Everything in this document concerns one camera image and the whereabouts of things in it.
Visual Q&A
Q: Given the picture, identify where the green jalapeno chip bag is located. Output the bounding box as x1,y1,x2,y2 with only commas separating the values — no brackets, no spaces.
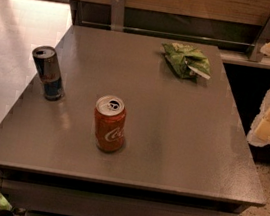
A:
163,42,211,80

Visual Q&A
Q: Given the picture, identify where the wooden bench with metal brackets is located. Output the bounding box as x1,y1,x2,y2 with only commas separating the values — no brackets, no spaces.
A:
68,0,270,68

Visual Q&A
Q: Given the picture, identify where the grey square table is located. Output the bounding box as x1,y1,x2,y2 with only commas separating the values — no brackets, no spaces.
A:
0,26,265,216

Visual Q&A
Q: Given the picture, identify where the red coca-cola can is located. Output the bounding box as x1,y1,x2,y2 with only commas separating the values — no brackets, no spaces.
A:
94,95,126,153

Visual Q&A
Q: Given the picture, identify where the blue silver energy drink can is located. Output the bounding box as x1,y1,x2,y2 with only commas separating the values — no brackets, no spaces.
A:
32,45,64,101

